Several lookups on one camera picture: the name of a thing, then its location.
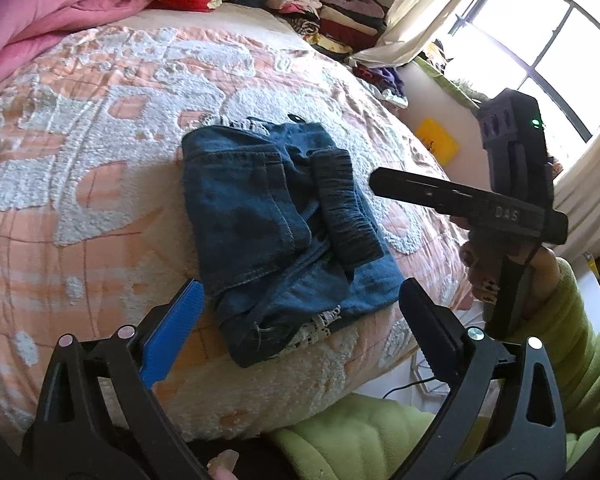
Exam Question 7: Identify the blue denim pants with lace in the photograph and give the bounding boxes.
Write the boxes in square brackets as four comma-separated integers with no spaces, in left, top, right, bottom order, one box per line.
[182,117,403,367]

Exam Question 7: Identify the person's hand with painted nails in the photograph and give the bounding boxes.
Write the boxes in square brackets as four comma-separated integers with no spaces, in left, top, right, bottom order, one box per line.
[451,217,560,318]

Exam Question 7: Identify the yellow sticky note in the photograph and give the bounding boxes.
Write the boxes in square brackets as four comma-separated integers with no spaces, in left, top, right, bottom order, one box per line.
[415,118,460,167]

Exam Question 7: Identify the green fleece sleeve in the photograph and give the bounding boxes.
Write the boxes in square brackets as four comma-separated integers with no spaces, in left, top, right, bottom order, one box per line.
[270,257,600,480]

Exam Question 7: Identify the purple cloth near curtain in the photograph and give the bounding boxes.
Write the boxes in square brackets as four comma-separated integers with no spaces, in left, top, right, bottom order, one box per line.
[352,64,404,98]

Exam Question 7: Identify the peach white textured bedspread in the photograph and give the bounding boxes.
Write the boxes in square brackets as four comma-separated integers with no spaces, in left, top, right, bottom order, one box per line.
[0,4,468,441]

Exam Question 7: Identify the cream curtain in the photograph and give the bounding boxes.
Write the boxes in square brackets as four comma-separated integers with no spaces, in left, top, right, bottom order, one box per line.
[351,0,463,67]

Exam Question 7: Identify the stack of folded clothes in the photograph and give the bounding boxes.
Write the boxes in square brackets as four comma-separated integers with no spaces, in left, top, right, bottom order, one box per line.
[264,0,387,61]

